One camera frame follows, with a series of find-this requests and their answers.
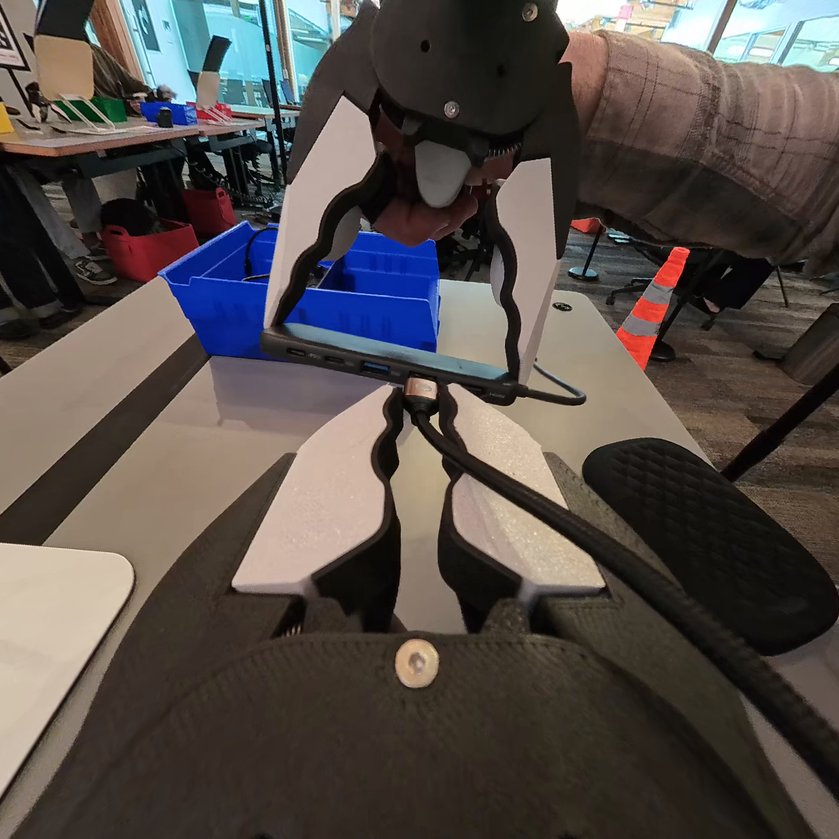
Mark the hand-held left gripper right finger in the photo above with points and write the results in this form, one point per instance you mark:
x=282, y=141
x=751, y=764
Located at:
x=525, y=525

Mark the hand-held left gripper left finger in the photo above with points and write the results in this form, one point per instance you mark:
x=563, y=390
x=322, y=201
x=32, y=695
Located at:
x=308, y=525

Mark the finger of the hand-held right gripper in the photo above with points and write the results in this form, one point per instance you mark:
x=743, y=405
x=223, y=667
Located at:
x=531, y=236
x=321, y=171

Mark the blue plastic bin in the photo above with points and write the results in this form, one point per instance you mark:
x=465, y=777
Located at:
x=210, y=295

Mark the slim black usb hub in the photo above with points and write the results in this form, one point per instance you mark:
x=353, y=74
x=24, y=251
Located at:
x=380, y=361

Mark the person's right forearm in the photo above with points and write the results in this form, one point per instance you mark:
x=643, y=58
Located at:
x=708, y=144

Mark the person's right hand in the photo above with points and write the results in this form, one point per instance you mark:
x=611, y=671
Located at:
x=420, y=216

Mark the orange plastic object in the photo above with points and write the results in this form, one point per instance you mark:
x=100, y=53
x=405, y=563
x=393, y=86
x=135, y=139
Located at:
x=652, y=315

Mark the black wrist rest pad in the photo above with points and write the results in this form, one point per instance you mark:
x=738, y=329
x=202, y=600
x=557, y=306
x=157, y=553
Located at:
x=715, y=538

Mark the red plastic bin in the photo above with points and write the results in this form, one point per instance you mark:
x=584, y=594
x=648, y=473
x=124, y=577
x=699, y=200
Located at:
x=144, y=252

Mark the black office chair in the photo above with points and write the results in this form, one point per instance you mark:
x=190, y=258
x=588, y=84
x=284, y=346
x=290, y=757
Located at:
x=734, y=278

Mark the wooden work table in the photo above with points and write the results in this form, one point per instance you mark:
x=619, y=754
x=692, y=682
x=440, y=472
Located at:
x=79, y=138

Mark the white stand base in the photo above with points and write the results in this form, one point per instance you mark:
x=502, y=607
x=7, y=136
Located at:
x=53, y=643

